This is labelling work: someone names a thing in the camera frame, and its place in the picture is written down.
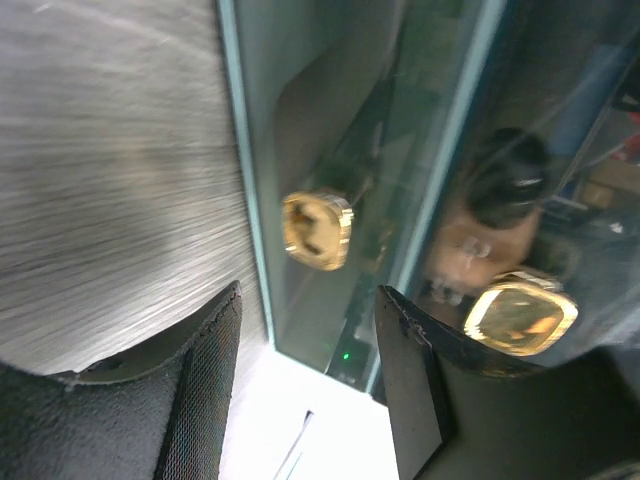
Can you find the peach foundation bottle black cap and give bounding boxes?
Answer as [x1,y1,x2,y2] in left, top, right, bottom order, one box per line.
[425,127,551,305]

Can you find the teal drawer cabinet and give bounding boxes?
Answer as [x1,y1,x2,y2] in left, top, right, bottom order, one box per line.
[214,0,511,401]

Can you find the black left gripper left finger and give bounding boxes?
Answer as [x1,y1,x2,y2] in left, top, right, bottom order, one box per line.
[1,282,242,479]

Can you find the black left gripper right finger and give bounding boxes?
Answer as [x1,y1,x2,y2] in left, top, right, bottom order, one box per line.
[375,286,639,479]

